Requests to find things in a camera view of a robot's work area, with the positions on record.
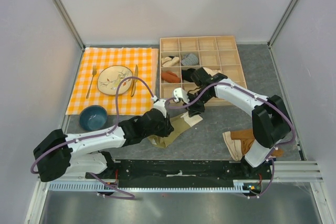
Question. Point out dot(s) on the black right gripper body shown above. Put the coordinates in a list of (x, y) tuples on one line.
[(198, 106)]

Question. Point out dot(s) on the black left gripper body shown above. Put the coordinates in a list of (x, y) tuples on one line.
[(162, 129)]

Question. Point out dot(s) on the olive green white-band underwear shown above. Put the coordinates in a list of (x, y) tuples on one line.
[(180, 123)]

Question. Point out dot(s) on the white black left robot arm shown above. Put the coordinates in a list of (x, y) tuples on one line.
[(59, 153)]

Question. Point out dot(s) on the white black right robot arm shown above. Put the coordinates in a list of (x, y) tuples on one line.
[(270, 119)]

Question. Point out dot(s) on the rolled cream underwear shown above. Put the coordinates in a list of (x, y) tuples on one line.
[(211, 72)]

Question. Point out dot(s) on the rolled rust orange underwear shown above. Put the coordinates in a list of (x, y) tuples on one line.
[(170, 77)]

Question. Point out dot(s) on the rolled grey striped underwear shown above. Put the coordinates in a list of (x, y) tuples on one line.
[(190, 60)]

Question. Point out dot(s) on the beige cream underwear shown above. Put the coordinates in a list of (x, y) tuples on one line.
[(229, 144)]

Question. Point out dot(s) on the rolled beige black underwear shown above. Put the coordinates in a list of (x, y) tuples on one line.
[(169, 61)]

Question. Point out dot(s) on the brown orange underwear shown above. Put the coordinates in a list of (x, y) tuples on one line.
[(242, 141)]

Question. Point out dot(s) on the gold knife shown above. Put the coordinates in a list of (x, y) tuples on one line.
[(134, 80)]

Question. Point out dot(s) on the wooden compartment organizer box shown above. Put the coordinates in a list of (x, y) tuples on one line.
[(218, 53)]

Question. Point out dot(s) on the blue ceramic bowl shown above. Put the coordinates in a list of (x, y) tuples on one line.
[(93, 118)]

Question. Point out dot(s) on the floral ceramic plate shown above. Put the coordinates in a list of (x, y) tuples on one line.
[(110, 78)]

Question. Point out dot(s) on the gold fork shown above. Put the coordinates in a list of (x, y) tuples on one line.
[(94, 72)]

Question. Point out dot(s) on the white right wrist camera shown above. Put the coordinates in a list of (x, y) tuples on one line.
[(180, 95)]

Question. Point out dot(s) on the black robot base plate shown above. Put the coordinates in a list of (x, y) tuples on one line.
[(136, 173)]

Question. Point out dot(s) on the grey slotted cable duct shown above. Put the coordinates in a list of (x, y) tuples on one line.
[(101, 188)]

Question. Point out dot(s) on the right aluminium frame post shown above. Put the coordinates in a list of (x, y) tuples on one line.
[(284, 18)]

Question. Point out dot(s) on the aluminium frame post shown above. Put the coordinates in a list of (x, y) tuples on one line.
[(69, 23), (284, 18)]

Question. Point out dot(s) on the left aluminium frame post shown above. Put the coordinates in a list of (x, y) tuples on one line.
[(69, 23)]

